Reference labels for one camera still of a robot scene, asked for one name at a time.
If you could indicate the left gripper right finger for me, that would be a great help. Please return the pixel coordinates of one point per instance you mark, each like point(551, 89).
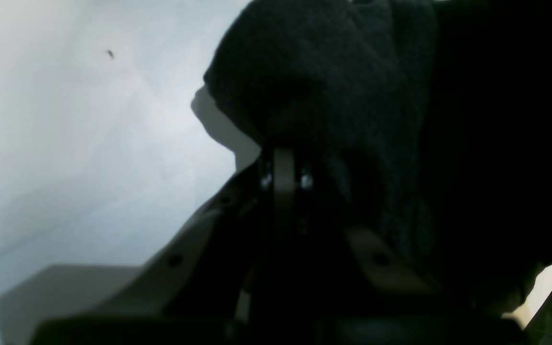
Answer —
point(362, 293)

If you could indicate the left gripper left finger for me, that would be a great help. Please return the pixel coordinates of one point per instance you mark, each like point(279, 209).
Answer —
point(196, 291)

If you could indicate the black t-shirt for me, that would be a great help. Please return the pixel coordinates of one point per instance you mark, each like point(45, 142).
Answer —
point(432, 119)

